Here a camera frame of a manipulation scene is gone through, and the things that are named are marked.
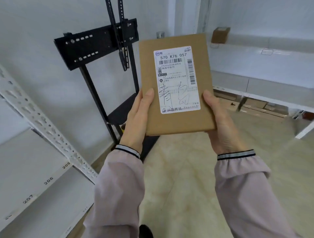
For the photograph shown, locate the person's left hand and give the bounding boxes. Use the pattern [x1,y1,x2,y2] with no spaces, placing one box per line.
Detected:
[119,88,155,153]

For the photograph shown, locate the person's right hand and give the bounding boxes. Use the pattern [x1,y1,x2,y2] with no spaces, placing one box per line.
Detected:
[203,90,249,155]

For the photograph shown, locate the brown cardboard parcel with label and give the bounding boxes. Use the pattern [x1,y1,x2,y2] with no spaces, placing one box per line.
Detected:
[139,33,216,136]

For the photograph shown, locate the person's right forearm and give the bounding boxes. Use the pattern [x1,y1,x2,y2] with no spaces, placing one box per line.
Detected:
[214,149,298,238]

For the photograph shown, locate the person's left forearm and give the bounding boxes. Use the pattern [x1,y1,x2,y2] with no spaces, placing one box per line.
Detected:
[83,145,146,238]

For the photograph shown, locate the flat cardboard boxes under table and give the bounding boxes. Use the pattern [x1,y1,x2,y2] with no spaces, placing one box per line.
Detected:
[213,89,295,120]

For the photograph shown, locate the white long table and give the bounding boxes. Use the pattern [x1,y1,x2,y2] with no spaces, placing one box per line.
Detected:
[206,34,314,140]

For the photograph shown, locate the small brown cardboard box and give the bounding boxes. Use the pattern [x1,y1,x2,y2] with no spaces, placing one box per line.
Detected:
[211,27,231,44]

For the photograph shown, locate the white metal shelving rack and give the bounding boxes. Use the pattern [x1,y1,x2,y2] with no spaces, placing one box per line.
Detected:
[0,64,98,238]

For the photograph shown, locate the person's black shoe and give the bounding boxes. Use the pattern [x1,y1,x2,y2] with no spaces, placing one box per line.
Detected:
[139,225,154,238]

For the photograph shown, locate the black monitor mount stand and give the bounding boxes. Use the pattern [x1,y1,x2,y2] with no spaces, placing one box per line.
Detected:
[54,0,161,162]

